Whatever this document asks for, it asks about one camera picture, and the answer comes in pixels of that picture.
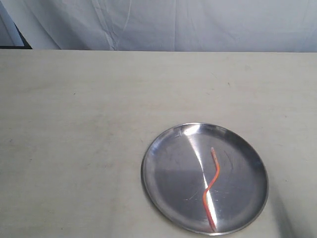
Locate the round metal plate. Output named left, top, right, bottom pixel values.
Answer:
left=141, top=122, right=269, bottom=236

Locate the white backdrop cloth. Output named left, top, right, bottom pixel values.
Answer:
left=2, top=0, right=317, bottom=52

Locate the thin orange straw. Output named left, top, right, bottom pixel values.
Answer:
left=202, top=147, right=220, bottom=232

